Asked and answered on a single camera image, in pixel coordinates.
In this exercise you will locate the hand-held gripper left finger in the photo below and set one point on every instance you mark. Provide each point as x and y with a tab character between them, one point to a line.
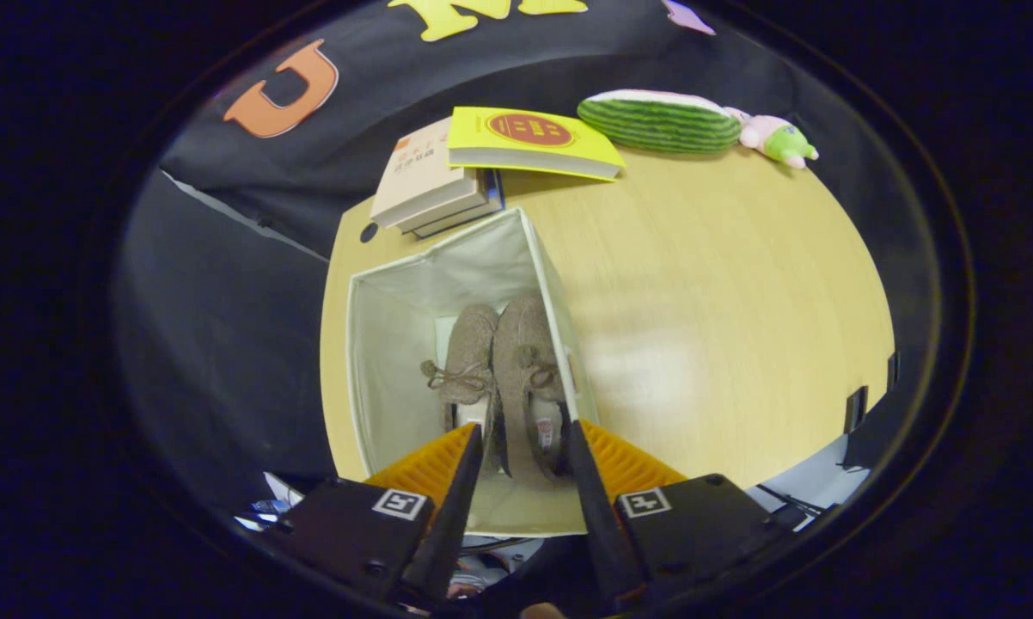
452	516

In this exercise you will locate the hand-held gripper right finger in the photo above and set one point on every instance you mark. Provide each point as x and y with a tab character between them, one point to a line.
598	516

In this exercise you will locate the brown shoe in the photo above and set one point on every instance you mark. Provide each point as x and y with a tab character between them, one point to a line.
525	344
472	344

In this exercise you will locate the white fabric storage box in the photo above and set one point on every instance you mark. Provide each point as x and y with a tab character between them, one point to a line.
396	344

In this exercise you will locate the blue printed packet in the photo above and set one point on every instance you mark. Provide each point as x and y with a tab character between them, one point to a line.
267	509

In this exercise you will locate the black table clamp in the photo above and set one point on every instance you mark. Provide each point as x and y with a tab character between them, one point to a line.
893	371
855	411

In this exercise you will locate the pale stacked book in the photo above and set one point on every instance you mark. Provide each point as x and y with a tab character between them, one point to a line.
456	211

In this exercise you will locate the black backdrop cloth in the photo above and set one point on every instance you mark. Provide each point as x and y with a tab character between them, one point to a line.
224	301

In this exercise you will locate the blue book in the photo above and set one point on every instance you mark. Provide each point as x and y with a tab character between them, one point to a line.
498	185

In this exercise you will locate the beige paperback book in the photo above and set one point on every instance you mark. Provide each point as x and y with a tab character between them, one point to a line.
418	176

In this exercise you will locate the yellow book with red label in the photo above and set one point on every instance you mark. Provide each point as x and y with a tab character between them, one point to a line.
529	133

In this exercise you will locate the watermelon slice plush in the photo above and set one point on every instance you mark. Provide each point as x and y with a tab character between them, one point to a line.
658	125

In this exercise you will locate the pink and green plush toy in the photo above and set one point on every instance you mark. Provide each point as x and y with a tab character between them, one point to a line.
779	137

